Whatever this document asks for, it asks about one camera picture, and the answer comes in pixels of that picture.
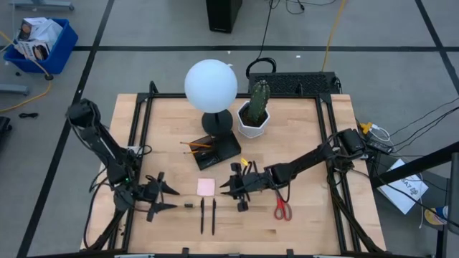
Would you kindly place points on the green cactus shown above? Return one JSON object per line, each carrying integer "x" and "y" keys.
{"x": 259, "y": 100}

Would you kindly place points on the grey metal post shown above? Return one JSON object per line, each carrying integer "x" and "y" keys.
{"x": 454, "y": 193}

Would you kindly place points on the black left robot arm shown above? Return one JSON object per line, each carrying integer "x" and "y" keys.
{"x": 102, "y": 143}

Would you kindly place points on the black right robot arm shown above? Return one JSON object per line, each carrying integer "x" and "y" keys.
{"x": 308, "y": 157}

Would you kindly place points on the black power adapter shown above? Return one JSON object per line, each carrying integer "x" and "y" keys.
{"x": 380, "y": 146}

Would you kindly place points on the grey metal stand foot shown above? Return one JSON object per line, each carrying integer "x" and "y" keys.
{"x": 43, "y": 6}
{"x": 14, "y": 89}

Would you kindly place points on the black computer tower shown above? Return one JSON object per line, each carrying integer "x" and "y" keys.
{"x": 222, "y": 14}

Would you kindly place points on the black aluminium table frame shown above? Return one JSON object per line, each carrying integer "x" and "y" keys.
{"x": 168, "y": 96}

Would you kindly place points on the yellow tape tag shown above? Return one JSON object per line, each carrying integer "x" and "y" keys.
{"x": 244, "y": 161}

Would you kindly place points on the small black binder clip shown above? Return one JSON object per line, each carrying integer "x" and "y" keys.
{"x": 188, "y": 205}

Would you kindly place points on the white printed paper sheet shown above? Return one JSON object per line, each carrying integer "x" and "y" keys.
{"x": 401, "y": 193}

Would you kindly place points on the blue plastic bin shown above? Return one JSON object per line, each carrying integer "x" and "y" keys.
{"x": 61, "y": 53}

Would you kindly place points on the yellow tape roll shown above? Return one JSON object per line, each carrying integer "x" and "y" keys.
{"x": 432, "y": 216}

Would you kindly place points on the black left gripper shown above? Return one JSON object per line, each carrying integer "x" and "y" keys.
{"x": 148, "y": 193}

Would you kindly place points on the white globe table lamp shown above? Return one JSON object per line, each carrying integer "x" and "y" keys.
{"x": 209, "y": 86}

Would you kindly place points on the black mesh desk organizer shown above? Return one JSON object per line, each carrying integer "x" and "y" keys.
{"x": 226, "y": 147}

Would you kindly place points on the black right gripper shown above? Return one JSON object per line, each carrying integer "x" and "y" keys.
{"x": 251, "y": 181}

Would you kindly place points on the black metal beam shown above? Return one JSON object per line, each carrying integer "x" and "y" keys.
{"x": 416, "y": 165}

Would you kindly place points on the white printed package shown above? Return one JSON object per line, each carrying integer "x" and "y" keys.
{"x": 43, "y": 30}
{"x": 32, "y": 50}

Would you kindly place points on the black perforated equipment case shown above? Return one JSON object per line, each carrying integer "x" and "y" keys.
{"x": 292, "y": 83}

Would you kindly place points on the pink sticky note pad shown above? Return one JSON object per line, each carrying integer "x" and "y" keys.
{"x": 206, "y": 187}

